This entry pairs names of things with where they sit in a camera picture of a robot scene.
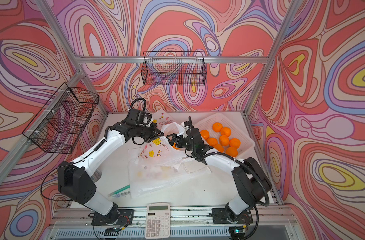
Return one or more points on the white plastic fruit basket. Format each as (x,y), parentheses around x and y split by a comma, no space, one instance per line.
(229,128)

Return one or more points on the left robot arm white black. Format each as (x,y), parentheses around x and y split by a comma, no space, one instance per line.
(74,179)

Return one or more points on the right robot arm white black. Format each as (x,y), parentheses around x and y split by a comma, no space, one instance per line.
(250,180)

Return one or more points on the black wire basket back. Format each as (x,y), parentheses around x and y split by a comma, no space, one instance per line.
(174,68)

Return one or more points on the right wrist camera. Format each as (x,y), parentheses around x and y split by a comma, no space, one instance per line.
(188,127)

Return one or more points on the white desk calculator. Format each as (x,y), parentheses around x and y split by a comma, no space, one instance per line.
(157,224)

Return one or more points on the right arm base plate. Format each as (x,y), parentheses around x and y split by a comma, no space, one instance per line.
(226,216)

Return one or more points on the green pen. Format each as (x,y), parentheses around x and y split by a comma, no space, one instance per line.
(120,192)

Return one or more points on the printed white plastic bag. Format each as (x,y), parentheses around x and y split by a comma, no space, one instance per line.
(163,147)

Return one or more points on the orange fruit bottom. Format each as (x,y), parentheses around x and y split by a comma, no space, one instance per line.
(232,151)

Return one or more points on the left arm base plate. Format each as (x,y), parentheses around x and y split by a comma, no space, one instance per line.
(116,217)

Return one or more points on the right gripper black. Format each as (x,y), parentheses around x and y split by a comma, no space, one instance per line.
(175,136)

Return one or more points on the clear plastic bag bottom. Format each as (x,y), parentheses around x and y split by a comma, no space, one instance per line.
(151,170)

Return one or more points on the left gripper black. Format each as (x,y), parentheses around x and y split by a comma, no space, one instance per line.
(154,132)

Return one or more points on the black wire basket left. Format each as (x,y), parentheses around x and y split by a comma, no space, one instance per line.
(59,126)

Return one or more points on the black wire basket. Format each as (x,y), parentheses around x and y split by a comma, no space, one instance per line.
(174,68)
(59,126)

